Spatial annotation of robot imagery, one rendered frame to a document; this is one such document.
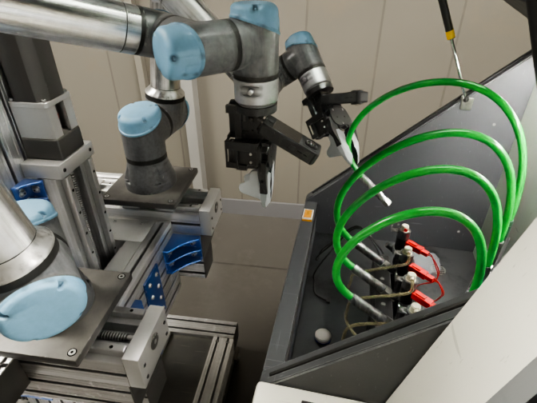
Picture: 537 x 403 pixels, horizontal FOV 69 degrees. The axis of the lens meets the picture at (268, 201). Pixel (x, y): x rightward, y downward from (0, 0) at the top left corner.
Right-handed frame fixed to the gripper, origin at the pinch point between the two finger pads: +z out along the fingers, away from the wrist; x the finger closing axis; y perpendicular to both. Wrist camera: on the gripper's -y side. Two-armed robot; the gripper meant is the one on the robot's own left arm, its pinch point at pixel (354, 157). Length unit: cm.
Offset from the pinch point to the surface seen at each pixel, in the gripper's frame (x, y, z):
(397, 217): 28.2, -21.4, 16.6
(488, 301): 33, -31, 29
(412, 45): -132, 25, -64
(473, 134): 10.6, -30.0, 8.3
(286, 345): 29.7, 12.7, 33.4
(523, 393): 43, -35, 35
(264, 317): -45, 118, 44
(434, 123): -24.9, -10.8, -2.7
